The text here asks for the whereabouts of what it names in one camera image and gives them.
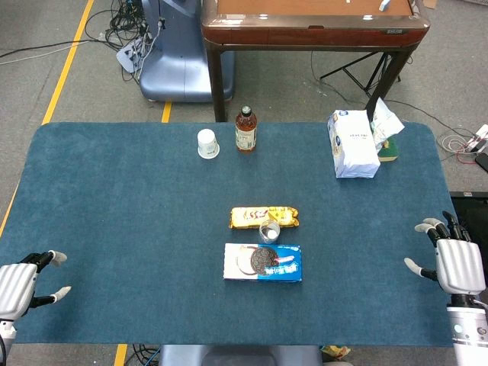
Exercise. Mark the blue table mat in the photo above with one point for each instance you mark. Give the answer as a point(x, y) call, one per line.
point(133, 228)

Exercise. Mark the brown mahjong table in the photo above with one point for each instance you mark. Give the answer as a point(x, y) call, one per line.
point(305, 36)

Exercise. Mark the power strip with red plugs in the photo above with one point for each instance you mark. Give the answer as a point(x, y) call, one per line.
point(478, 141)

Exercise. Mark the single blue white mahjong tile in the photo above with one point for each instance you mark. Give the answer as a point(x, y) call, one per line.
point(384, 4)

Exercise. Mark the yellow biscuit pack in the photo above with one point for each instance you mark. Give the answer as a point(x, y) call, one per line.
point(248, 217)

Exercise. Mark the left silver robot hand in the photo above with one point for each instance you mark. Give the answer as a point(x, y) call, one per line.
point(17, 289)

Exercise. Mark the white power strip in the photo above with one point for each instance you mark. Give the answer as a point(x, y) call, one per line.
point(127, 55)

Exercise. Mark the blue Oreo cookie box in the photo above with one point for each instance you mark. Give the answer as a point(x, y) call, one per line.
point(282, 267)

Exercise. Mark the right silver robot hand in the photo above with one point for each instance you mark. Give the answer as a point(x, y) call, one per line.
point(459, 267)

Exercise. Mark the clear tube with white cap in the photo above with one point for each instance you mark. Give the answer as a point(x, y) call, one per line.
point(271, 233)

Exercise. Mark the black tripod stand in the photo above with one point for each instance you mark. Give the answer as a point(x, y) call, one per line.
point(356, 76)

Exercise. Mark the grey robot torso base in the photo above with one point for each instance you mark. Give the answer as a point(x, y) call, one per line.
point(240, 356)

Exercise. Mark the yellow crumpled wrapper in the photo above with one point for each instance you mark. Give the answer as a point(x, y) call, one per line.
point(337, 351)

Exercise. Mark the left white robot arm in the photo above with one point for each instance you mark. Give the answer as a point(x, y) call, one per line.
point(7, 335)

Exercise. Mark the small clear glass cup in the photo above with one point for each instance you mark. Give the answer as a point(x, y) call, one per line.
point(264, 236)

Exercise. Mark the amber tea bottle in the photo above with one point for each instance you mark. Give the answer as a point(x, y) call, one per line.
point(246, 133)

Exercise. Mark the crumpled white plastic wrapper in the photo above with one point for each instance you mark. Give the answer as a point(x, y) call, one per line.
point(385, 122)

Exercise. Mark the black phone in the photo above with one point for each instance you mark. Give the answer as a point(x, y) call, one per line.
point(483, 162)

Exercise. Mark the white tissue pack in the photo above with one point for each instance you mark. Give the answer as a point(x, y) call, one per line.
point(354, 148)

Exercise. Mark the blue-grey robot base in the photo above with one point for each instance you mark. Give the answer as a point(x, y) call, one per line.
point(179, 72)

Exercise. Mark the white paper cup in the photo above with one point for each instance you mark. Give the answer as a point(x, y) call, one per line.
point(207, 143)

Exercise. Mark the black box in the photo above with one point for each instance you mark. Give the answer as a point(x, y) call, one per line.
point(472, 217)

